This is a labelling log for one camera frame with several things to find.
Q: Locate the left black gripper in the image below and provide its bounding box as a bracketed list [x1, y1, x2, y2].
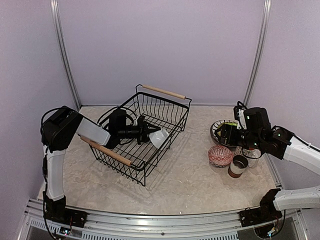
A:
[118, 119, 161, 145]

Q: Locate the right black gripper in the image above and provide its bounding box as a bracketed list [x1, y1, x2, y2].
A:
[215, 123, 263, 150]

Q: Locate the white blue-striped plate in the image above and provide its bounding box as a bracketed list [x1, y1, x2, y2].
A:
[210, 119, 238, 146]

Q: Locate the white ceramic bowl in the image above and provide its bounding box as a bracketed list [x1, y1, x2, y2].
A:
[149, 128, 169, 149]

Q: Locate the woven bamboo tray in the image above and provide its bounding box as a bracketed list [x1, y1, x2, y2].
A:
[214, 121, 238, 146]

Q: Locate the blue white patterned bowl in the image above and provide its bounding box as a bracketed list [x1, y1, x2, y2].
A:
[208, 145, 234, 168]

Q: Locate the brown white small cup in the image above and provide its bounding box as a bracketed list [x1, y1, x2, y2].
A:
[227, 155, 249, 178]

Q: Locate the white calligraphy cup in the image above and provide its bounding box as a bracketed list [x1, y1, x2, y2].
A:
[235, 146, 261, 168]

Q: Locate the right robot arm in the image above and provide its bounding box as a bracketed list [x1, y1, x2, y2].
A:
[214, 105, 320, 222]

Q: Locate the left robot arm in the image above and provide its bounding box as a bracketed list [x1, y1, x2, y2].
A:
[40, 106, 160, 223]

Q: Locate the black wire dish rack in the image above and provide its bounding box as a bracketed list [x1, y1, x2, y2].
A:
[89, 90, 192, 186]

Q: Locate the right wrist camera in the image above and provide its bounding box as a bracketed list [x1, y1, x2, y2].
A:
[233, 101, 248, 130]

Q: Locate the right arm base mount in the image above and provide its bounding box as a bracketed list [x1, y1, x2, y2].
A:
[239, 199, 283, 227]

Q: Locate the aluminium front rail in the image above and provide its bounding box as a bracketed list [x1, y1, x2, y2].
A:
[15, 198, 311, 240]

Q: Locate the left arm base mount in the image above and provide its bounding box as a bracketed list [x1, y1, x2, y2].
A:
[44, 198, 88, 228]

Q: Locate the right aluminium corner post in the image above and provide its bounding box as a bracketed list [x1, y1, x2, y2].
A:
[243, 0, 272, 106]

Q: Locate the aluminium corner post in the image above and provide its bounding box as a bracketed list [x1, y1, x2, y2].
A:
[243, 0, 272, 106]
[49, 0, 82, 110]

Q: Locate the left aluminium corner post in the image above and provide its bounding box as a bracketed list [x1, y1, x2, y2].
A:
[49, 0, 82, 110]

